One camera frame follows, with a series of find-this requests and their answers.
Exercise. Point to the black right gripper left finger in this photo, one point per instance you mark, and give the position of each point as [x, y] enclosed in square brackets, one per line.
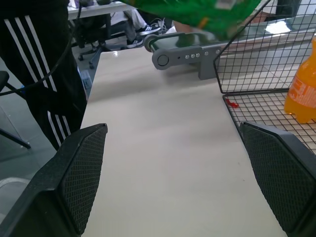
[74, 177]

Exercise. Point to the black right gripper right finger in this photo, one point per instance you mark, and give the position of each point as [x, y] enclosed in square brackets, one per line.
[279, 177]

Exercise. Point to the green snack bag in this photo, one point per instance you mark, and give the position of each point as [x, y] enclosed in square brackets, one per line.
[205, 14]

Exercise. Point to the grey conveyor belt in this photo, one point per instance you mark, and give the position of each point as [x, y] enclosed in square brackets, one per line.
[182, 56]

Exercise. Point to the orange soda bottle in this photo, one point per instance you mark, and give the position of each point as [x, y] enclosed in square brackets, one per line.
[302, 89]

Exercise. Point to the person in black striped trousers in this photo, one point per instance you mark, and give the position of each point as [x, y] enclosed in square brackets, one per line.
[42, 69]

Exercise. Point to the black office chair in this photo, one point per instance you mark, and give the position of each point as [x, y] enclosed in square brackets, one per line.
[91, 32]

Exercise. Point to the seated person with sneakers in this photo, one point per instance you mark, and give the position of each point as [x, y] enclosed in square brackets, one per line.
[138, 27]

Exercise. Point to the white desk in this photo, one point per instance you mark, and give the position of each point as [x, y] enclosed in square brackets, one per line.
[98, 8]

